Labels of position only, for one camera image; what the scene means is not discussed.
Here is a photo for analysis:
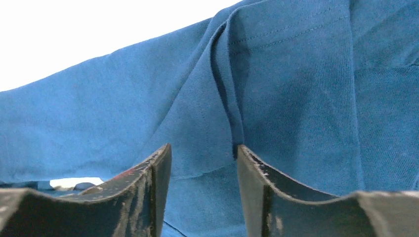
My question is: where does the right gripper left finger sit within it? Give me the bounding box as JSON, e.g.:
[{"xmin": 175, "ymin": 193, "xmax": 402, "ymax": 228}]
[{"xmin": 0, "ymin": 144, "xmax": 171, "ymax": 237}]

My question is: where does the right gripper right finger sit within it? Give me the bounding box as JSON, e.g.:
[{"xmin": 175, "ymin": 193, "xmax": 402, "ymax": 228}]
[{"xmin": 237, "ymin": 145, "xmax": 419, "ymax": 237}]

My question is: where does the blue t shirt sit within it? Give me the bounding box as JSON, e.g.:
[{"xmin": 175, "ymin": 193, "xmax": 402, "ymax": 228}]
[{"xmin": 0, "ymin": 0, "xmax": 419, "ymax": 237}]

